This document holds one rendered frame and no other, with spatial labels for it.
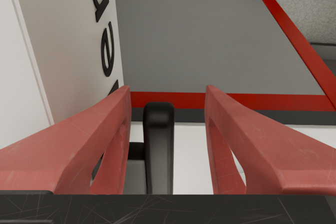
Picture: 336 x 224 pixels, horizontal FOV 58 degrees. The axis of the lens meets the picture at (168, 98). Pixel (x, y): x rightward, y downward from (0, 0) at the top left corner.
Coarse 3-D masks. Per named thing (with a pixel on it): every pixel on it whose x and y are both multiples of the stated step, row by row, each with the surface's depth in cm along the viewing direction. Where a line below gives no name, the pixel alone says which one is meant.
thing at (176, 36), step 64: (128, 0) 66; (192, 0) 66; (256, 0) 66; (128, 64) 44; (192, 64) 44; (256, 64) 44; (320, 64) 43; (192, 128) 31; (320, 128) 31; (192, 192) 38
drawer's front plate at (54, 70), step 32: (0, 0) 7; (32, 0) 8; (64, 0) 10; (0, 32) 7; (32, 32) 8; (64, 32) 10; (96, 32) 14; (0, 64) 8; (32, 64) 8; (64, 64) 10; (96, 64) 14; (0, 96) 8; (32, 96) 8; (64, 96) 10; (96, 96) 14; (0, 128) 9; (32, 128) 9
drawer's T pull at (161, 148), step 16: (144, 112) 11; (160, 112) 11; (144, 128) 11; (160, 128) 11; (144, 144) 12; (160, 144) 12; (128, 160) 12; (144, 160) 12; (160, 160) 12; (128, 176) 13; (144, 176) 13; (160, 176) 13; (128, 192) 14; (144, 192) 14; (160, 192) 13
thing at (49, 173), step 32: (128, 96) 12; (64, 128) 8; (96, 128) 8; (128, 128) 12; (0, 160) 6; (32, 160) 6; (64, 160) 6; (96, 160) 8; (0, 192) 5; (32, 192) 5; (64, 192) 6; (96, 192) 11
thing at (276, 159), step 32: (224, 96) 11; (224, 128) 9; (256, 128) 7; (288, 128) 7; (224, 160) 11; (256, 160) 6; (288, 160) 6; (320, 160) 6; (224, 192) 10; (256, 192) 6; (288, 192) 5; (320, 192) 5
